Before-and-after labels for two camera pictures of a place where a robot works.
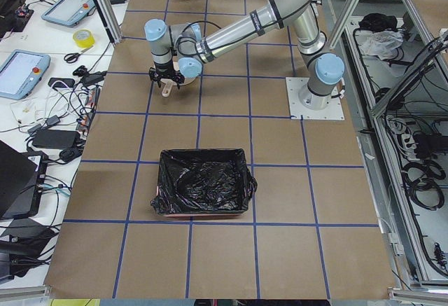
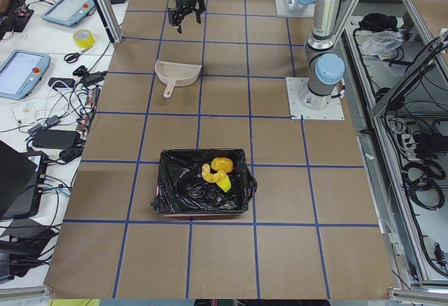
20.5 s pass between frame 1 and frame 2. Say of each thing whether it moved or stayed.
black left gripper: moved
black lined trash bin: stayed
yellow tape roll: stayed
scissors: stayed
